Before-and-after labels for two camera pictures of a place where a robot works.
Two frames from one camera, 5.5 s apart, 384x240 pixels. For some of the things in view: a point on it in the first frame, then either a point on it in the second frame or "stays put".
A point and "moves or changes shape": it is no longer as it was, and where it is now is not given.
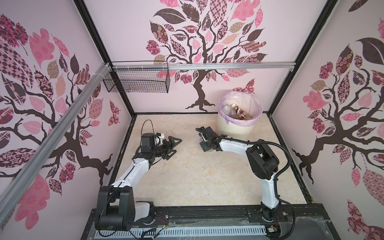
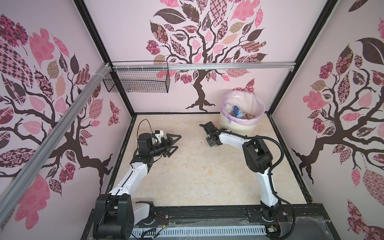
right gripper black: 203,146 to 208,142
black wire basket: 138,80 stays put
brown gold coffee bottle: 241,114 moves or changes shape
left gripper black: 169,148 stays put
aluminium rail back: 184,66 stays put
